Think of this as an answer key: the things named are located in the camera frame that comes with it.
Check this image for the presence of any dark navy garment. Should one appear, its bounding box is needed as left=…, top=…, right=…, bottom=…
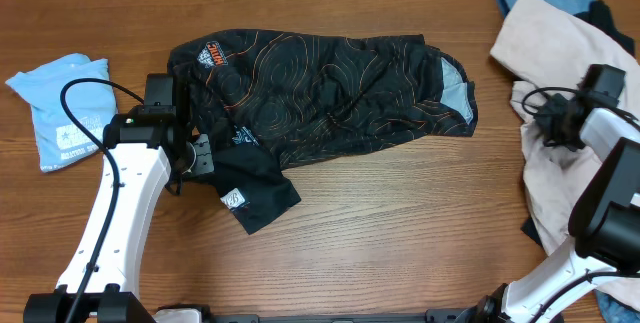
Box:
left=576, top=0, right=636, bottom=57

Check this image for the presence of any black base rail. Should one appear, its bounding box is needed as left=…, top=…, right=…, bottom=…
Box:
left=154, top=305, right=481, bottom=323

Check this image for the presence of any folded light blue t-shirt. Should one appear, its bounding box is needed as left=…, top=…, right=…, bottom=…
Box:
left=6, top=53, right=117, bottom=173

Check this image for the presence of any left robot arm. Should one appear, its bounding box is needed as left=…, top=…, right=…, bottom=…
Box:
left=23, top=74, right=213, bottom=323

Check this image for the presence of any cream white shirt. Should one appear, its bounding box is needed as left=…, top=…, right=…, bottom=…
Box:
left=489, top=0, right=640, bottom=309

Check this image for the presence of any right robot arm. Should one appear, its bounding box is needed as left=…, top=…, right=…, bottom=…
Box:
left=457, top=64, right=639, bottom=322

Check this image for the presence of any black orange-patterned jersey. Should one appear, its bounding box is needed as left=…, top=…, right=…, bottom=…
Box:
left=167, top=29, right=478, bottom=234

